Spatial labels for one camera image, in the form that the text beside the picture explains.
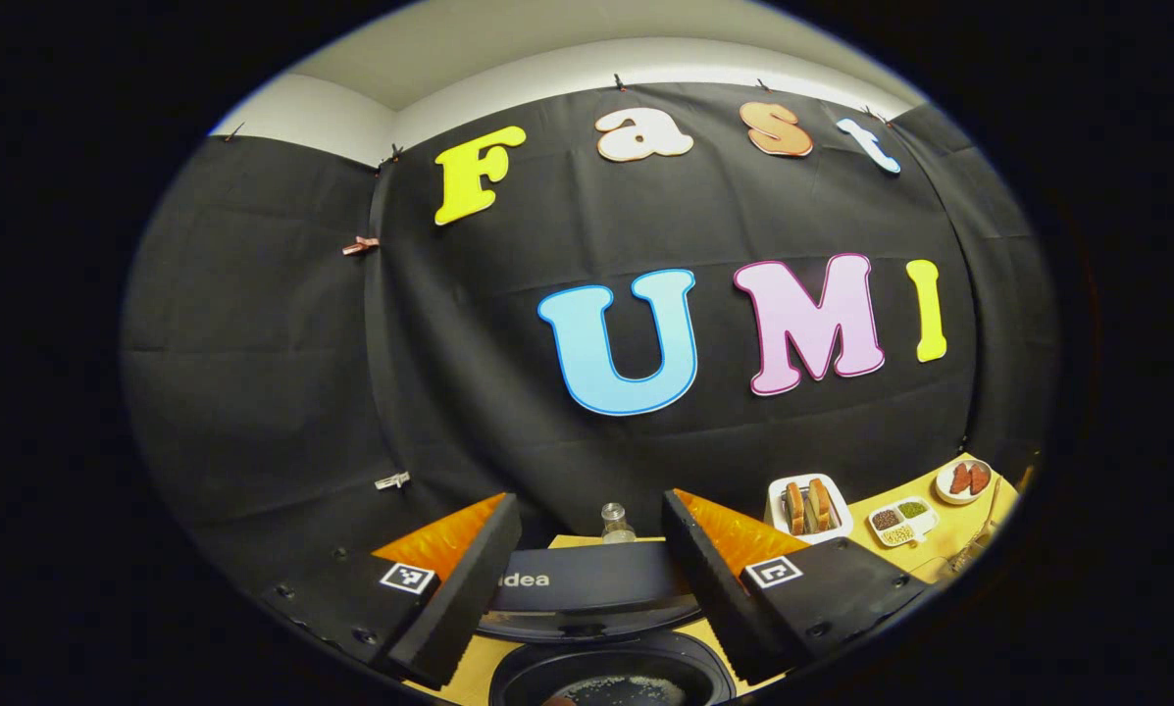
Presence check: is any white toaster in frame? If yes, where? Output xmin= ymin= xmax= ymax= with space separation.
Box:
xmin=765 ymin=474 xmax=854 ymax=546

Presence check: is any wire chopstick holder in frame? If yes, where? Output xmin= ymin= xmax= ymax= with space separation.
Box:
xmin=944 ymin=520 xmax=1005 ymax=581

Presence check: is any white rice portion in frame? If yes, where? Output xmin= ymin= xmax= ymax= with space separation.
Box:
xmin=567 ymin=675 xmax=688 ymax=706

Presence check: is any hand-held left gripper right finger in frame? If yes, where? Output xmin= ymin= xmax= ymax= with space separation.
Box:
xmin=660 ymin=487 xmax=931 ymax=684

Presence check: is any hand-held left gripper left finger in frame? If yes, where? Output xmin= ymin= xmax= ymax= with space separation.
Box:
xmin=258 ymin=492 xmax=524 ymax=690

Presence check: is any dark grey rice cooker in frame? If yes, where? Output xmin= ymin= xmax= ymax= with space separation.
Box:
xmin=477 ymin=541 xmax=738 ymax=706

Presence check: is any black backdrop cloth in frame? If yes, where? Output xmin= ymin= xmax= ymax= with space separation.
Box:
xmin=121 ymin=81 xmax=1058 ymax=599

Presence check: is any white round plate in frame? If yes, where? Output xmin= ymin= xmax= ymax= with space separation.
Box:
xmin=935 ymin=458 xmax=994 ymax=505

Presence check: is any white divided bean dish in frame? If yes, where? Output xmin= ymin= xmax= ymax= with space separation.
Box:
xmin=867 ymin=496 xmax=940 ymax=548

